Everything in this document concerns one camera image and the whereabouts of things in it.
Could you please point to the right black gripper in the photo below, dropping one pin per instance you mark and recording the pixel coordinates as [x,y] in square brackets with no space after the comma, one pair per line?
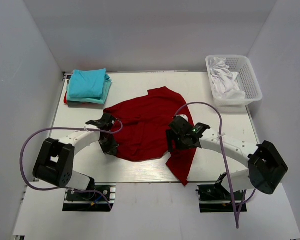
[171,135]

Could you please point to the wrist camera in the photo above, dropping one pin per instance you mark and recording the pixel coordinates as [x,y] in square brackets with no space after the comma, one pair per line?
[199,129]
[100,123]

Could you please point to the folded teal t-shirt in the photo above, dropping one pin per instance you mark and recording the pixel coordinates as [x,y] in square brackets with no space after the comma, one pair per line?
[97,100]

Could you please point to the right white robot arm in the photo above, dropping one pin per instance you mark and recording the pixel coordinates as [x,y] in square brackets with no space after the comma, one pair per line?
[265,167]

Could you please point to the folded red t-shirt bottom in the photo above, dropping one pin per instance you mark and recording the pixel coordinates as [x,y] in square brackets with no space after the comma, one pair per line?
[72,103]

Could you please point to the crumpled white t-shirt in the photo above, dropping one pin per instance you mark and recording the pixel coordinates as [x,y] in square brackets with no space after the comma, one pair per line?
[224,82]

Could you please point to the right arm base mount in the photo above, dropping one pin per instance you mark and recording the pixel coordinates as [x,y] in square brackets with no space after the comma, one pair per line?
[213,199]

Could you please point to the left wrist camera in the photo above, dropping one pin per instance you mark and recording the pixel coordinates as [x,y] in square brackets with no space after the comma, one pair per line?
[100,123]

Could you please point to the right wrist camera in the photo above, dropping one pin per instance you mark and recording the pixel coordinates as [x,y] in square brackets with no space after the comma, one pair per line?
[199,129]

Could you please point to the dark red t-shirt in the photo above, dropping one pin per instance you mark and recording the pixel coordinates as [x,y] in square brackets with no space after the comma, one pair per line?
[143,123]

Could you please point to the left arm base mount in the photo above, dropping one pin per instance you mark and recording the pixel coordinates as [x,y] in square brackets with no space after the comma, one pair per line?
[91,202]

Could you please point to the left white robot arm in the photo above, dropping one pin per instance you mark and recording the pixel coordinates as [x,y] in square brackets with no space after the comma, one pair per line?
[55,161]

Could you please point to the white plastic laundry basket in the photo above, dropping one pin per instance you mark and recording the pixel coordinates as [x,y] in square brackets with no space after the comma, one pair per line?
[246,80]

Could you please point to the folded light blue t-shirt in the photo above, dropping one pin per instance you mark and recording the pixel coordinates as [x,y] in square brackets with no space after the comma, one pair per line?
[87,84]

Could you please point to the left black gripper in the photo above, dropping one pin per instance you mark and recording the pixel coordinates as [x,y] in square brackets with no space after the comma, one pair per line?
[111,150]

